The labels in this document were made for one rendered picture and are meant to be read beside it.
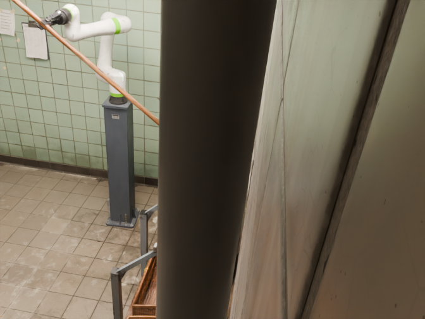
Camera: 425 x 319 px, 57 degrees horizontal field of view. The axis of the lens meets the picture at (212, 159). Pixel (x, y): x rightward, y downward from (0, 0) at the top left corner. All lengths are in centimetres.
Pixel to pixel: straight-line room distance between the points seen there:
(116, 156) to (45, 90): 122
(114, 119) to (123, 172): 50
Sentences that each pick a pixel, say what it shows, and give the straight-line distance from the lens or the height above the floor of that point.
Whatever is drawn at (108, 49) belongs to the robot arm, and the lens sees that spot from 325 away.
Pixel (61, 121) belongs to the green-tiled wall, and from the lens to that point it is 434.
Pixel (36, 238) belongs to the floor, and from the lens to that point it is 382.
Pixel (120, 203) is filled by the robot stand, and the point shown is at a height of 24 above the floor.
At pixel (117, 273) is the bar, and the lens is 209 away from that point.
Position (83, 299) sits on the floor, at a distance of 326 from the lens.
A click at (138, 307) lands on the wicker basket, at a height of 72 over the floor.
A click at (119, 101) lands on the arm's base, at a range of 320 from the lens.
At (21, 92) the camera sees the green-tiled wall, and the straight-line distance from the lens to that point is 443.
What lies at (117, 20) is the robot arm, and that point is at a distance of 306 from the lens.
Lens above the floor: 247
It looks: 31 degrees down
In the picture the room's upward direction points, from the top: 5 degrees clockwise
